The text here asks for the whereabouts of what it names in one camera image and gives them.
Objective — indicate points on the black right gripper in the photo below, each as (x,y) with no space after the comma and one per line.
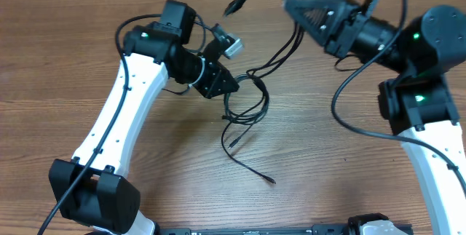
(339,25)

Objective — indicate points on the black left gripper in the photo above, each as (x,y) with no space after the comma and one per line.
(212,88)

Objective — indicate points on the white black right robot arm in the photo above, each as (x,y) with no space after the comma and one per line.
(417,103)

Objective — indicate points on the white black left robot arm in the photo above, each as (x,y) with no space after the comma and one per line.
(92,187)

